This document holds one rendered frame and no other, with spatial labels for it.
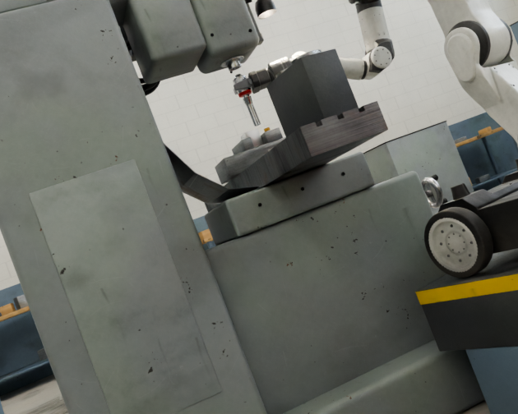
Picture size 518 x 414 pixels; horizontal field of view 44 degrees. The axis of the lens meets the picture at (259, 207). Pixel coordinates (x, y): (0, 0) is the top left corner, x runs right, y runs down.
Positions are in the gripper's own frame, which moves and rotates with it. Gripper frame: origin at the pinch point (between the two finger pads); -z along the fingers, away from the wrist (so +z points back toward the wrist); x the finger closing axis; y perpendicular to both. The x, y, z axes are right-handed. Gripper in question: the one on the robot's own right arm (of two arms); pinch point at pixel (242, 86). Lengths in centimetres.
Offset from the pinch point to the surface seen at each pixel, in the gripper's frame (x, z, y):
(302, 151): 56, 2, 33
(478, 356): 40, 29, 102
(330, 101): 48, 15, 23
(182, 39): 16.0, -13.9, -17.6
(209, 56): 9.4, -7.4, -11.3
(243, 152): -1.5, -7.7, 20.9
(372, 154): -437, 147, 17
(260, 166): 22.6, -6.3, 29.7
